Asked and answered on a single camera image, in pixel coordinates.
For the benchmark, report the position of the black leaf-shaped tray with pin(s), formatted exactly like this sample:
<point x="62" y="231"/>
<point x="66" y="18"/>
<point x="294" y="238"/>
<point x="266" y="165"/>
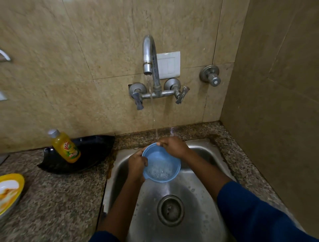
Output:
<point x="97" y="149"/>

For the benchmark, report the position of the person's left hand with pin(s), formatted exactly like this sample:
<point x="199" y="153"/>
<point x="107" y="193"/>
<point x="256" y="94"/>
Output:
<point x="137" y="165"/>

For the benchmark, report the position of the person's right forearm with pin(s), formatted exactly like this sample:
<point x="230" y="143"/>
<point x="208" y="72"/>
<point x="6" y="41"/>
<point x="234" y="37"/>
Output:
<point x="236" y="199"/>

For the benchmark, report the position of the person's right hand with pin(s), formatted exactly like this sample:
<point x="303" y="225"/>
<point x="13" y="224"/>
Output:
<point x="175" y="147"/>

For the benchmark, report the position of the steel wall faucet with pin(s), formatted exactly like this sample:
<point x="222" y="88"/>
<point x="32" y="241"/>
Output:
<point x="149" y="52"/>

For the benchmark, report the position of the white switch plate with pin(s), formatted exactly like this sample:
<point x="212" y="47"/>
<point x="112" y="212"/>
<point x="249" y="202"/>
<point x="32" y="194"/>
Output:
<point x="170" y="64"/>

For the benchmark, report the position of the blue plastic bowl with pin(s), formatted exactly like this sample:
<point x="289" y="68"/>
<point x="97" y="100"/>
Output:
<point x="162" y="164"/>

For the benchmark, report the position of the stainless steel sink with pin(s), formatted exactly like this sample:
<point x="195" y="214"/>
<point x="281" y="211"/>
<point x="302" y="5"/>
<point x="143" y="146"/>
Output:
<point x="194" y="214"/>

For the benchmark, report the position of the person's left forearm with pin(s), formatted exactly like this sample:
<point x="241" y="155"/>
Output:
<point x="117" y="212"/>

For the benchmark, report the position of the white hanging peeler grater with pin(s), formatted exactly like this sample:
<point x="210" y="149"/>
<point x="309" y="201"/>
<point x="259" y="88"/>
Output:
<point x="5" y="56"/>

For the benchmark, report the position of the yellow rimmed plate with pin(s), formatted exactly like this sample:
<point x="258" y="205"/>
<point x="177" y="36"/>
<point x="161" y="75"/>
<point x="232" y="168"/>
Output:
<point x="20" y="183"/>

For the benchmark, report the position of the white power socket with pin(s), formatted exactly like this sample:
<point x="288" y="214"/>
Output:
<point x="2" y="96"/>

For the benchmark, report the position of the steel wall valve knob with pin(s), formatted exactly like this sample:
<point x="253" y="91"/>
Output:
<point x="210" y="74"/>

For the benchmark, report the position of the yellow dish soap bottle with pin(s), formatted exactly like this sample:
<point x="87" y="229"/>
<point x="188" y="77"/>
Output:
<point x="66" y="147"/>

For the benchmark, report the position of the steel sink drain strainer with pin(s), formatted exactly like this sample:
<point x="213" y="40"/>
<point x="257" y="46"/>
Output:
<point x="170" y="210"/>

